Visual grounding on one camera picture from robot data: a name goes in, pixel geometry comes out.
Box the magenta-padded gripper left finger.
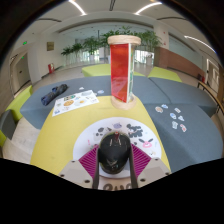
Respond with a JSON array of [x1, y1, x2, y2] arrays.
[[59, 144, 101, 190]]

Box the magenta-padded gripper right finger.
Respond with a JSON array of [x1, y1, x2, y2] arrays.
[[129, 143, 172, 189]]

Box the black computer mouse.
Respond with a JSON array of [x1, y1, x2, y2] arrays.
[[98, 131, 132, 175]]

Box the round white printed mouse pad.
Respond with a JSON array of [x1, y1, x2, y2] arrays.
[[72, 116, 163, 193]]

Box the white sticker sheet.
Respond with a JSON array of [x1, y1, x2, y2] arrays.
[[51, 89, 100, 118]]

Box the folded dark blue umbrella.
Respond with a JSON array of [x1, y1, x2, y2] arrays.
[[40, 83, 69, 107]]

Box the dark grey seat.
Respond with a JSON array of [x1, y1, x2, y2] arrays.
[[0, 109, 17, 141]]

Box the lime green bench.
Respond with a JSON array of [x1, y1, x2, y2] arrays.
[[81, 63, 146, 78], [0, 84, 34, 148], [147, 66, 183, 83]]

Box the red cylinder with wooden ends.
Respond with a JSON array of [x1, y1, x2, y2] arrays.
[[106, 34, 142, 111]]

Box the brown wooden counter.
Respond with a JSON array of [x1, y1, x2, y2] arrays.
[[153, 46, 205, 81]]

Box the white door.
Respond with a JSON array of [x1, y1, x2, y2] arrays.
[[14, 54, 32, 89]]

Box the group of potted plants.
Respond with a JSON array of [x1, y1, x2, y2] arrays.
[[60, 26, 164, 66]]

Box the group of ceiling lights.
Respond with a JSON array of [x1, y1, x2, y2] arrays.
[[68, 0, 218, 54]]

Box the wooden chair frame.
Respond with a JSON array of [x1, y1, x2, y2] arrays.
[[196, 81, 224, 116]]

